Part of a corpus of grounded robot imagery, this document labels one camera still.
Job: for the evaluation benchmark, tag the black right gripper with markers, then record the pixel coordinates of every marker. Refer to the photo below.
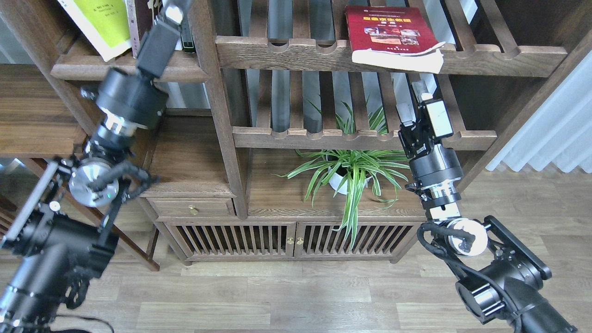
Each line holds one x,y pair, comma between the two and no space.
433,166

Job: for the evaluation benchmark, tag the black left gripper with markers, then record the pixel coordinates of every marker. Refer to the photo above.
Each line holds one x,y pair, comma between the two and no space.
134,96

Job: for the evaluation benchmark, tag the yellow-green book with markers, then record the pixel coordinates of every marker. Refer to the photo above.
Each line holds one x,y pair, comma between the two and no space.
103,22

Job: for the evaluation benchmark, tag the red book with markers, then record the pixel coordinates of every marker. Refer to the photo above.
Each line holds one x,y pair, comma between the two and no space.
394,38

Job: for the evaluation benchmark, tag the maroon book white characters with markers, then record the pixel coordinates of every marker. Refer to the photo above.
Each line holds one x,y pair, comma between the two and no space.
141,15

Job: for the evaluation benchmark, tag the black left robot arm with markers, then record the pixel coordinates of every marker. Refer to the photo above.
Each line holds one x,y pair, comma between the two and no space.
64,230

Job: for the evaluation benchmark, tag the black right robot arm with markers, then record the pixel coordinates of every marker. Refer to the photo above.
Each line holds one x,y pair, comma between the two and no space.
498,277

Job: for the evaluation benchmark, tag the dark green upright book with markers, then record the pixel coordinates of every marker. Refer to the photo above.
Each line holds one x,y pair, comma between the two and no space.
186,37

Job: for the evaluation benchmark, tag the white upright book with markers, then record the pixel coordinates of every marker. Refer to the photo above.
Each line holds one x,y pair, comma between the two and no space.
178,45

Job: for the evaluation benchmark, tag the green spider plant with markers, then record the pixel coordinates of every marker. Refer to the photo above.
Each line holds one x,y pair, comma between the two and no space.
376,162

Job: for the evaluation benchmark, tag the white plant pot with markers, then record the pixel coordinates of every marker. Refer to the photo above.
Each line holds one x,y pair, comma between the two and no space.
339,182

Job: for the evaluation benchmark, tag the dark wooden bookshelf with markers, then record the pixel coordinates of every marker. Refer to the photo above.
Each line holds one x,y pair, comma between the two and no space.
224,160

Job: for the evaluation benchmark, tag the white curtain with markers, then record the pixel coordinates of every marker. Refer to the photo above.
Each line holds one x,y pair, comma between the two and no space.
560,132

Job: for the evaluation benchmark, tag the brass drawer knob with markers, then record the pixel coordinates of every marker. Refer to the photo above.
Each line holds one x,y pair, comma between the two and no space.
193,210

